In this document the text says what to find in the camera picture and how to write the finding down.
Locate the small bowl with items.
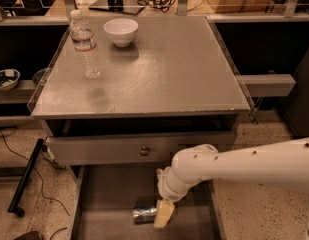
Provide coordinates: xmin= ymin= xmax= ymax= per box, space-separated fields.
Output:
xmin=0 ymin=69 xmax=20 ymax=90

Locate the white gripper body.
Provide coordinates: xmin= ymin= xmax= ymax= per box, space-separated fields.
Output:
xmin=157 ymin=167 xmax=190 ymax=202

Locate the black floor cable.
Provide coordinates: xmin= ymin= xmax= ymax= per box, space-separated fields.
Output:
xmin=0 ymin=125 xmax=72 ymax=217

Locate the grey top drawer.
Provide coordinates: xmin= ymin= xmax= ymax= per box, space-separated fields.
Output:
xmin=47 ymin=131 xmax=237 ymax=166

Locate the black monitor stand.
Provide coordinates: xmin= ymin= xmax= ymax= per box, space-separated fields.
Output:
xmin=88 ymin=0 xmax=144 ymax=15

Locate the open grey middle drawer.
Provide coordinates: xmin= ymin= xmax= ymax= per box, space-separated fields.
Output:
xmin=67 ymin=162 xmax=226 ymax=240

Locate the silver blue redbull can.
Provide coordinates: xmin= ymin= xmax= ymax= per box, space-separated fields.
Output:
xmin=132 ymin=205 xmax=157 ymax=224

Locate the grey side shelf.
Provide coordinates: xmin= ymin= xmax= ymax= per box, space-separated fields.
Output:
xmin=237 ymin=74 xmax=296 ymax=97

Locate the grey drawer cabinet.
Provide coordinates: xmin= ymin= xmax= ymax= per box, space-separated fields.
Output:
xmin=26 ymin=15 xmax=255 ymax=240

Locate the round metal drawer knob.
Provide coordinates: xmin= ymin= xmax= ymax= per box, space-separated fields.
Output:
xmin=140 ymin=146 xmax=150 ymax=156

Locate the clear plastic water bottle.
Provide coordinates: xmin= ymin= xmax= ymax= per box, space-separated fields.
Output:
xmin=69 ymin=10 xmax=101 ymax=78

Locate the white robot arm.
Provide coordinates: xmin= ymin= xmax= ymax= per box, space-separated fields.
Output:
xmin=154 ymin=137 xmax=309 ymax=229

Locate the black bar on floor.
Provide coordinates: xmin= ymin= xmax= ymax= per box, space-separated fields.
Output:
xmin=8 ymin=139 xmax=44 ymax=217

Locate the white ceramic bowl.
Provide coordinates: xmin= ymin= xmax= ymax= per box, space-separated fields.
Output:
xmin=104 ymin=18 xmax=139 ymax=47

